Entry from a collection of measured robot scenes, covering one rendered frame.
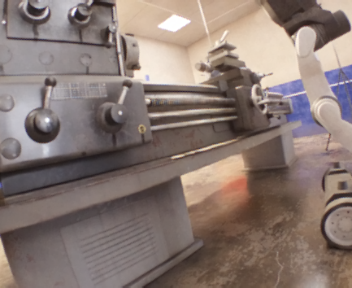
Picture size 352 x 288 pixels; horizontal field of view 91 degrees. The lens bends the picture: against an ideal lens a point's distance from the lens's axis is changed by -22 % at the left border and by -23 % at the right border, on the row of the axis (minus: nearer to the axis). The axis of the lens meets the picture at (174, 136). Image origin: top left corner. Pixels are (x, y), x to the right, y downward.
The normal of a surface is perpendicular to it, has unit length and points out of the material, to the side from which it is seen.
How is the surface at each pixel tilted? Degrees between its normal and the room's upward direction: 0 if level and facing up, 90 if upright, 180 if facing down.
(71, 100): 90
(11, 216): 90
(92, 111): 90
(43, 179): 90
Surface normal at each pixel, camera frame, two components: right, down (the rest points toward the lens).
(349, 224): -0.61, 0.11
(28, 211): 0.69, -0.15
